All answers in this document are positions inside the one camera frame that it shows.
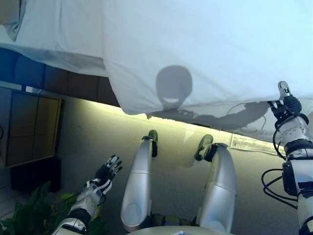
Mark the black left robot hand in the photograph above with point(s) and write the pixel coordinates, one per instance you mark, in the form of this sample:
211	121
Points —
105	172

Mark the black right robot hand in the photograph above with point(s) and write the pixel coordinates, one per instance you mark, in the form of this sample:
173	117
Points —
292	106

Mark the white duvet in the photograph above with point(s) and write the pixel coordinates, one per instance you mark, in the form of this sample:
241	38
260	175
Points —
207	49

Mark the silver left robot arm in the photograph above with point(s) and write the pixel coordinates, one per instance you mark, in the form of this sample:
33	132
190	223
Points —
85	200

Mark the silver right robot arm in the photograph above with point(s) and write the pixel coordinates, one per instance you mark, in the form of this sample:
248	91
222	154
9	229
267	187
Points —
297	132

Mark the bed with white sheet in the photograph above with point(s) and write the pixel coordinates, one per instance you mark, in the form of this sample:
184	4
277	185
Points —
61	31

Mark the silver left robot leg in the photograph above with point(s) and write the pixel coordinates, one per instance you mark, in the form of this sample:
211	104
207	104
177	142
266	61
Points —
138	178

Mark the silver robot leg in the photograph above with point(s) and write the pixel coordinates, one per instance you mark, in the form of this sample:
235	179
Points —
138	178
221	186

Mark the grey patterned rug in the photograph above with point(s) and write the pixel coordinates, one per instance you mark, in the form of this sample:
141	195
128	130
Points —
254	145

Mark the black box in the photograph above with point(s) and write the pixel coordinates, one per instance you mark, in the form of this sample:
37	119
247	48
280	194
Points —
34	176

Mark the green potted plant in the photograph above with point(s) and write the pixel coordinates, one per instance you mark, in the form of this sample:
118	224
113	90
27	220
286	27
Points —
39	213

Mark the wooden nightstand with panels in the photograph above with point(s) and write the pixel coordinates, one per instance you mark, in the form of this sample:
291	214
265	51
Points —
29	127

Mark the silver robot torso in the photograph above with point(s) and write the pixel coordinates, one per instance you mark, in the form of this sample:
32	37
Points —
176	231

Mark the silver right robot leg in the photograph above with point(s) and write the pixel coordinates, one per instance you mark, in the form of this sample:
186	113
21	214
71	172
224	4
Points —
221	186

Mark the large beige pillow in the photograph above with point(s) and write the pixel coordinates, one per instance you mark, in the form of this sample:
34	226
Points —
11	17

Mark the dark bed frame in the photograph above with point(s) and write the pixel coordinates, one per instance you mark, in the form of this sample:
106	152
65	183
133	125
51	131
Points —
80	88

